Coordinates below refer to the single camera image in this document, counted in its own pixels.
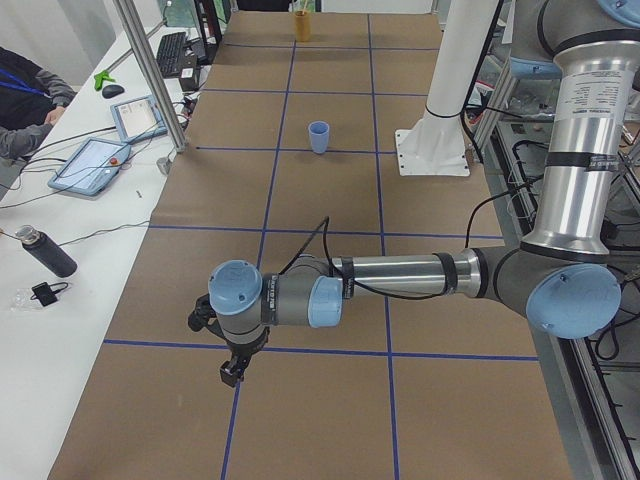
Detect teach pendant near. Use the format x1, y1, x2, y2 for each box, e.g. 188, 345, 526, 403
47, 138, 131, 197

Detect teach pendant far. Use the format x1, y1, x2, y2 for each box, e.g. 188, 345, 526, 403
110, 95, 167, 144

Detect black water bottle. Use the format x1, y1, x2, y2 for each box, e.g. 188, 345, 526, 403
15, 225, 77, 278

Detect aluminium frame post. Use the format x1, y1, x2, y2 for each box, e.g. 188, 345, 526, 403
113, 0, 186, 153

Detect black keyboard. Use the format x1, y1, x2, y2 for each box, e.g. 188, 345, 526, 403
156, 32, 187, 78

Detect black computer mouse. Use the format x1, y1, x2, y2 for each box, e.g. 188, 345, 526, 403
101, 84, 125, 99

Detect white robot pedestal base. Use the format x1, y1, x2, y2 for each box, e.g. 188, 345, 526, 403
395, 0, 500, 177

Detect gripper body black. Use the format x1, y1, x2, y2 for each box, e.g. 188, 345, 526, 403
222, 329, 270, 368

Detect small black pouch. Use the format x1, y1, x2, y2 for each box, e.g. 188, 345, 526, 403
31, 282, 69, 307

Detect brown paper table cover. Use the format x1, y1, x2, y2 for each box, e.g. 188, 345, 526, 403
50, 12, 572, 479

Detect teach pendant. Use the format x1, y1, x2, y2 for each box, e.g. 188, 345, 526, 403
47, 138, 131, 197
110, 95, 167, 144

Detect person in dark jacket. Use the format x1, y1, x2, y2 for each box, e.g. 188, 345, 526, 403
1, 48, 76, 160

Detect blue cup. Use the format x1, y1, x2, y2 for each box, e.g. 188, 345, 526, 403
308, 121, 330, 154

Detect green plastic object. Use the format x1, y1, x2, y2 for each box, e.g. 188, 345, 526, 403
94, 70, 116, 91

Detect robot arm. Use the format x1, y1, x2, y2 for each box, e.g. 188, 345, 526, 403
188, 1, 639, 386

